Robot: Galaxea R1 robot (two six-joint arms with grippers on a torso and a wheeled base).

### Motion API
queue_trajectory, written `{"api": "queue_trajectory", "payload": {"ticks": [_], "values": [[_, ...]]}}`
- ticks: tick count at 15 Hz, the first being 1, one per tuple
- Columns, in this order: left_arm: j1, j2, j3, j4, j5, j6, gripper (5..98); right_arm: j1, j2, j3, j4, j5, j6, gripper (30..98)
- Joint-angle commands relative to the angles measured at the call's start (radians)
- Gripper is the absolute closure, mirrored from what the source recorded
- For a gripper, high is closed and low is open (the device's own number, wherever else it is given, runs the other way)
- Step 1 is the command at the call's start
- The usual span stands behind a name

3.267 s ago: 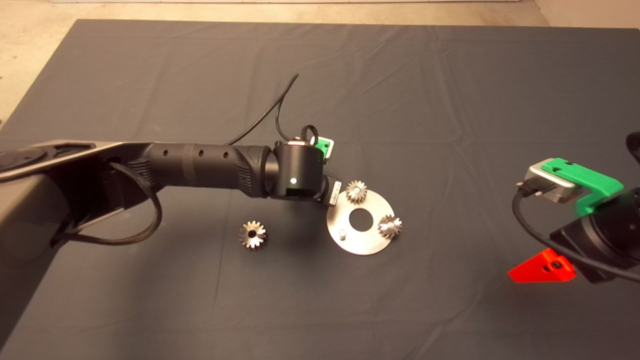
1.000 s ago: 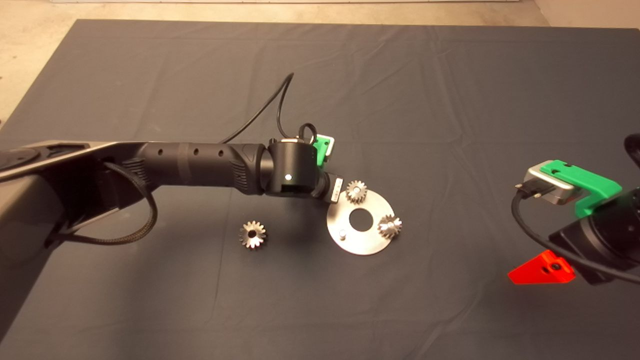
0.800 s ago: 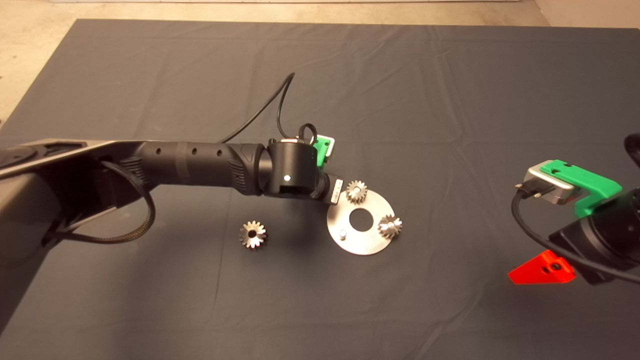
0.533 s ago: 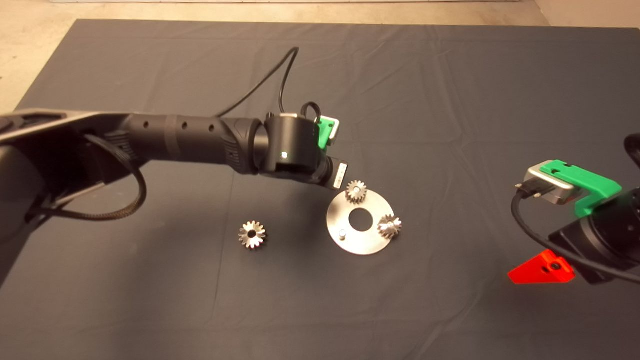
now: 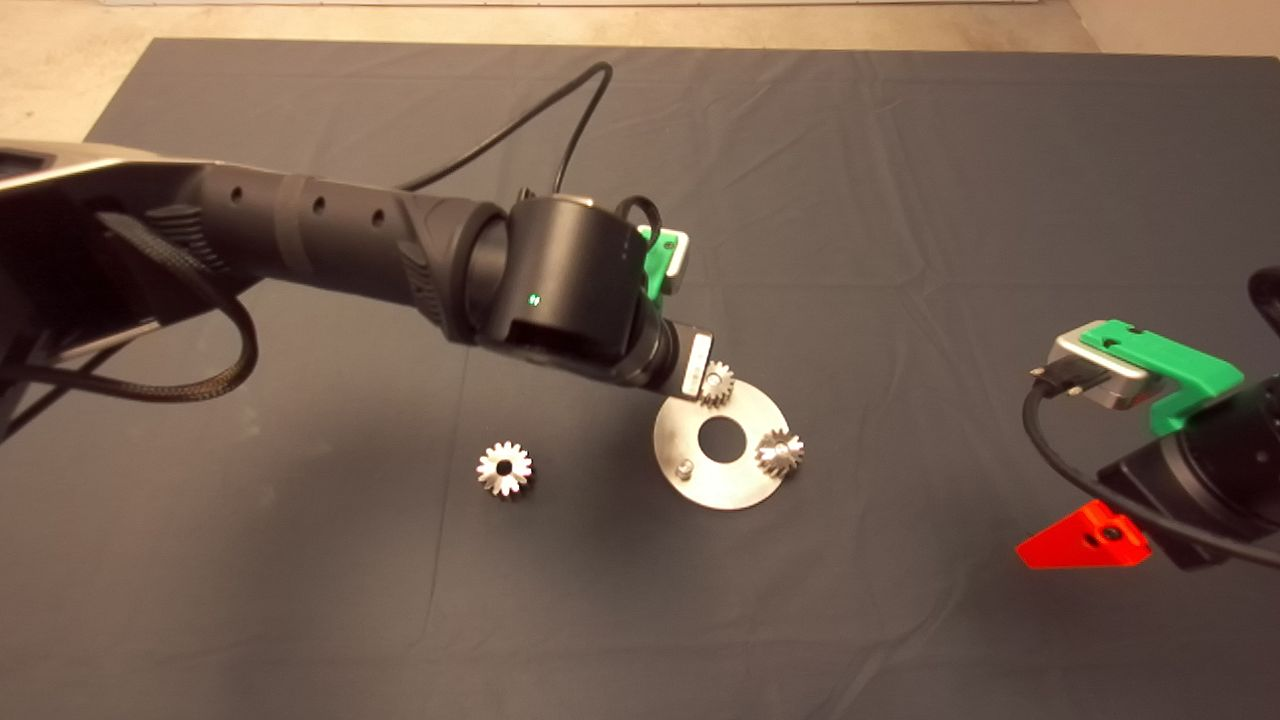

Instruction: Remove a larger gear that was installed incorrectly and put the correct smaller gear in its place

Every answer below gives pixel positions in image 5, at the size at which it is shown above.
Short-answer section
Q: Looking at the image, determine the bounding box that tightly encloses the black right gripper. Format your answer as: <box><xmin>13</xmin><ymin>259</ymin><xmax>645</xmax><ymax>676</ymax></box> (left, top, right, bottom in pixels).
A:
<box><xmin>1015</xmin><ymin>378</ymin><xmax>1280</xmax><ymax>571</ymax></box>

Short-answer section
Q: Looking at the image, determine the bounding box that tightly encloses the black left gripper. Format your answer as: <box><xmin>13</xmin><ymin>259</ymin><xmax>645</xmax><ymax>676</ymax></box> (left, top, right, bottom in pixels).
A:
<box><xmin>640</xmin><ymin>320</ymin><xmax>715</xmax><ymax>403</ymax></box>

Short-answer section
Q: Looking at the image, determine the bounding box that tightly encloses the larger steel gear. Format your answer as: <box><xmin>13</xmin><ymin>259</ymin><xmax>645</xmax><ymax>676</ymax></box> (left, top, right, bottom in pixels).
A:
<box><xmin>755</xmin><ymin>430</ymin><xmax>806</xmax><ymax>479</ymax></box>
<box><xmin>477</xmin><ymin>441</ymin><xmax>534</xmax><ymax>499</ymax></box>

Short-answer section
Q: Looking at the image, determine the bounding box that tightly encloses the round metal plate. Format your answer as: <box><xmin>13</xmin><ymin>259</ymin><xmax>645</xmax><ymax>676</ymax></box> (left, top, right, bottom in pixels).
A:
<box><xmin>653</xmin><ymin>378</ymin><xmax>788</xmax><ymax>511</ymax></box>

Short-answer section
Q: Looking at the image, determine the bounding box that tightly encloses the dark grey table cloth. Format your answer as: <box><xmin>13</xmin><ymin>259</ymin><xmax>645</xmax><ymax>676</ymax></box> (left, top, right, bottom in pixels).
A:
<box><xmin>0</xmin><ymin>38</ymin><xmax>1280</xmax><ymax>720</ymax></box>

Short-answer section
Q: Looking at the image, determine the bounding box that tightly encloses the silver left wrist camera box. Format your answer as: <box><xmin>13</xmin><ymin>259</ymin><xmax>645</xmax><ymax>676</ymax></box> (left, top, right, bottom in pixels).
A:
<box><xmin>655</xmin><ymin>228</ymin><xmax>691</xmax><ymax>296</ymax></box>

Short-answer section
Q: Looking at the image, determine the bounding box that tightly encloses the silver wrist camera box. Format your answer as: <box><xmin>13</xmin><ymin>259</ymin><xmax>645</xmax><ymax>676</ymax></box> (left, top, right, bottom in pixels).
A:
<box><xmin>655</xmin><ymin>228</ymin><xmax>691</xmax><ymax>296</ymax></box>
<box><xmin>1048</xmin><ymin>332</ymin><xmax>1151</xmax><ymax>411</ymax></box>

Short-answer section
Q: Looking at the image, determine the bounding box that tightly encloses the green left camera mount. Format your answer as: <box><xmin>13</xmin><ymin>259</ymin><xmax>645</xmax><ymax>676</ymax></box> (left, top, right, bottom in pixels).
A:
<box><xmin>640</xmin><ymin>228</ymin><xmax>679</xmax><ymax>301</ymax></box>

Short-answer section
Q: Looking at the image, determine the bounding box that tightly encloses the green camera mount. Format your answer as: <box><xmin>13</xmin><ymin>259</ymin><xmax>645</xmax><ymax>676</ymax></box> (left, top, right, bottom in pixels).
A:
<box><xmin>640</xmin><ymin>228</ymin><xmax>679</xmax><ymax>301</ymax></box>
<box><xmin>1082</xmin><ymin>320</ymin><xmax>1246</xmax><ymax>436</ymax></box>

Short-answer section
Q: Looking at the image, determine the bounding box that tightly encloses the thick black right camera cable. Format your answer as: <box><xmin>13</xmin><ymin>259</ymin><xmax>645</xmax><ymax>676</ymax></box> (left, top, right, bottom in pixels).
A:
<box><xmin>1020</xmin><ymin>362</ymin><xmax>1280</xmax><ymax>566</ymax></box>

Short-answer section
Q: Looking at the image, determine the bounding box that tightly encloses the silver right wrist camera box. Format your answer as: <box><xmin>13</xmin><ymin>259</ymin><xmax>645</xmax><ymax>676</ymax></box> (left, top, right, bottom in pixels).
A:
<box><xmin>1048</xmin><ymin>332</ymin><xmax>1151</xmax><ymax>411</ymax></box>

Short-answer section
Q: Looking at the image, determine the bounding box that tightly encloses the green right camera mount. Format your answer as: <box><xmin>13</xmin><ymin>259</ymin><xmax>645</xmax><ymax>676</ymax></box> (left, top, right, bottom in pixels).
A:
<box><xmin>1082</xmin><ymin>320</ymin><xmax>1246</xmax><ymax>436</ymax></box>

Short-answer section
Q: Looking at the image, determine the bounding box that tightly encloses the thin black left camera cable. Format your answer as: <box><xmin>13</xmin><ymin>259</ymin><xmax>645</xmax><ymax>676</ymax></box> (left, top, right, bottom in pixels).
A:
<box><xmin>398</xmin><ymin>62</ymin><xmax>664</xmax><ymax>246</ymax></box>

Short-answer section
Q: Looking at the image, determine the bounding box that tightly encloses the black braided cable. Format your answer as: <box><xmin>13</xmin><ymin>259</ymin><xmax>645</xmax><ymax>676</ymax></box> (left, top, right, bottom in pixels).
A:
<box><xmin>1248</xmin><ymin>268</ymin><xmax>1280</xmax><ymax>336</ymax></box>
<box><xmin>0</xmin><ymin>212</ymin><xmax>260</xmax><ymax>403</ymax></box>

